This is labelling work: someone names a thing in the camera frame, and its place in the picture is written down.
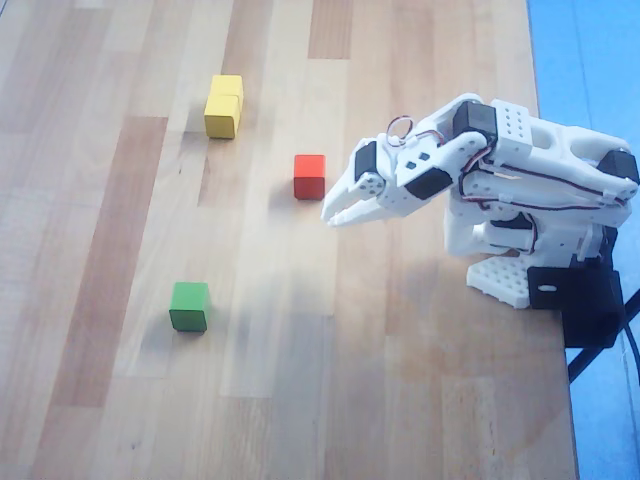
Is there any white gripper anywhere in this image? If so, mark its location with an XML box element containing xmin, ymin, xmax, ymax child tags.
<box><xmin>320</xmin><ymin>133</ymin><xmax>454</xmax><ymax>229</ymax></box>

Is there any yellow wooden cube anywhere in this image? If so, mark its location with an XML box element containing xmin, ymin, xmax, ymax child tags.
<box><xmin>209</xmin><ymin>74</ymin><xmax>245</xmax><ymax>112</ymax></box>
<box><xmin>203</xmin><ymin>94</ymin><xmax>241</xmax><ymax>140</ymax></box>

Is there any red wooden cube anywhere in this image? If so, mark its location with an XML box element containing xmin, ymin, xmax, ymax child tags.
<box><xmin>293</xmin><ymin>153</ymin><xmax>327</xmax><ymax>202</ymax></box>

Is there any green wooden cube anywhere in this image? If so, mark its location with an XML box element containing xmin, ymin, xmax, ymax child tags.
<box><xmin>168</xmin><ymin>281</ymin><xmax>211</xmax><ymax>334</ymax></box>

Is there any black clamp bar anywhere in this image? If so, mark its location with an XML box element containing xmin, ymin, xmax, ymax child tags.
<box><xmin>566</xmin><ymin>344</ymin><xmax>609</xmax><ymax>384</ymax></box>

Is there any black table clamp mount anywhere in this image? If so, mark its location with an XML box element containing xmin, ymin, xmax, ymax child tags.
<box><xmin>527</xmin><ymin>263</ymin><xmax>624</xmax><ymax>349</ymax></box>

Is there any black power cable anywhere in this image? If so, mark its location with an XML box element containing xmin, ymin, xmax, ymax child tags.
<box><xmin>610</xmin><ymin>272</ymin><xmax>640</xmax><ymax>384</ymax></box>

